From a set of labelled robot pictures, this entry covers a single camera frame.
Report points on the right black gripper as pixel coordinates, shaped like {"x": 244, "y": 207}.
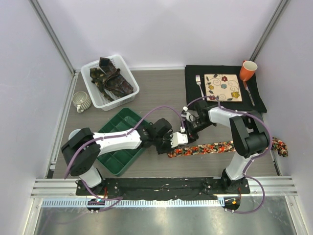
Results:
{"x": 192, "y": 136}

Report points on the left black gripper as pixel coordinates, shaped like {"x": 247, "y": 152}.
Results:
{"x": 168, "y": 148}

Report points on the red floral patterned tie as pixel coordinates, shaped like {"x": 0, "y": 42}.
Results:
{"x": 223, "y": 147}

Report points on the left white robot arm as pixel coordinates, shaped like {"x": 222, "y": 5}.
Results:
{"x": 84, "y": 146}

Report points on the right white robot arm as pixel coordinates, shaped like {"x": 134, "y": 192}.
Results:
{"x": 249, "y": 134}

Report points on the green compartment tray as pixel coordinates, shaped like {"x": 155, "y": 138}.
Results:
{"x": 119, "y": 143}

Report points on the black placemat cloth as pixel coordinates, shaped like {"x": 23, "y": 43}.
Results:
{"x": 193, "y": 91}

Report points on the silver fork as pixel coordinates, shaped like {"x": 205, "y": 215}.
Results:
{"x": 198, "y": 82}

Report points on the floral square plate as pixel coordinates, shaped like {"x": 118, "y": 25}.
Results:
{"x": 222, "y": 87}

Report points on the white plastic basket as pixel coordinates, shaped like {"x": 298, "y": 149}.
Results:
{"x": 98, "y": 100}

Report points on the dark patterned tie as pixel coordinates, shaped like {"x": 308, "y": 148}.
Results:
{"x": 108, "y": 78}

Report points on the orange mug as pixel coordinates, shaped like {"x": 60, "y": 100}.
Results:
{"x": 247, "y": 70}

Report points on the clear plastic cup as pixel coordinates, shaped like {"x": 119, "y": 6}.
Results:
{"x": 74, "y": 137}

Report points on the grey ribbed cup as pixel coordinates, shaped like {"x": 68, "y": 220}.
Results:
{"x": 81, "y": 101}

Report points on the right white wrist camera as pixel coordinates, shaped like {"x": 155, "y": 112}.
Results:
{"x": 187, "y": 115}

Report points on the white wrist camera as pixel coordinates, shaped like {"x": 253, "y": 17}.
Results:
{"x": 178, "y": 139}
{"x": 187, "y": 115}

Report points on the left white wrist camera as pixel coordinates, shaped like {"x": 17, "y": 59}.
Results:
{"x": 178, "y": 139}

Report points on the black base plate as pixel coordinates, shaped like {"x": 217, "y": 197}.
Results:
{"x": 165, "y": 189}

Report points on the patterned handle knife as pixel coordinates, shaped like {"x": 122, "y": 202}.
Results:
{"x": 249, "y": 93}

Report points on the aluminium frame rail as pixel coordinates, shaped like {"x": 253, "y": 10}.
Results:
{"x": 54, "y": 188}

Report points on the slotted cable duct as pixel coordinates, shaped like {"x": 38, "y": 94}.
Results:
{"x": 87, "y": 202}

